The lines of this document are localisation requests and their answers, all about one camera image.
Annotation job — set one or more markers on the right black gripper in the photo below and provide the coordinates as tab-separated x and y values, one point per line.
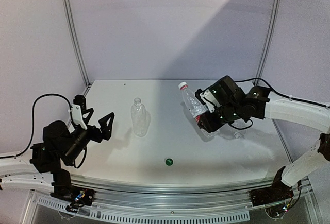
209	125

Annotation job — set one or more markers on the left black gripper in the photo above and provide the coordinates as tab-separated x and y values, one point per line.
97	136

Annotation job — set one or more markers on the red label water bottle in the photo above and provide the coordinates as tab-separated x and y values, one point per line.
192	103

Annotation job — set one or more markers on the green bottle cap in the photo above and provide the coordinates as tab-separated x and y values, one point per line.
169	161

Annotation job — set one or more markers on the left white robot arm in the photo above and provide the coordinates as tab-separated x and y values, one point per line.
39	167

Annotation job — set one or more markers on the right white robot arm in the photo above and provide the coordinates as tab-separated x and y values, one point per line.
226	103

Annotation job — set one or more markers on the blue label water bottle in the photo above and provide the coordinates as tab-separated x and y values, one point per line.
209	135

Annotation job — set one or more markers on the clear bottle white cap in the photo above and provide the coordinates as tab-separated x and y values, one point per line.
240	131

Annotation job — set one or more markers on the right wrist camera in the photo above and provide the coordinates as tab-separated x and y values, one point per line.
206	98

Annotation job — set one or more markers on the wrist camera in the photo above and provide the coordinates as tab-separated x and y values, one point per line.
206	98
76	112

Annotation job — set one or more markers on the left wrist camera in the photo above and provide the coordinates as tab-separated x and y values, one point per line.
76	112

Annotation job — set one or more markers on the aluminium front rail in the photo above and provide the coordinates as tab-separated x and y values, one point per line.
119	202

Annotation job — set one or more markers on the left aluminium frame post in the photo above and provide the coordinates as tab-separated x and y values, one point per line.
75	42

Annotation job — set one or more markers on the aluminium frame post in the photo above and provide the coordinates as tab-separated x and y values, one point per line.
268	40
75	42

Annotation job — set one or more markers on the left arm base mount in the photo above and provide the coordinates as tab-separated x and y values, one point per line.
77	197

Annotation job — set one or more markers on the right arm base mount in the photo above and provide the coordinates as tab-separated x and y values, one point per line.
278	191

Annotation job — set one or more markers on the right aluminium frame post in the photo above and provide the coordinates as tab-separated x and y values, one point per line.
268	40

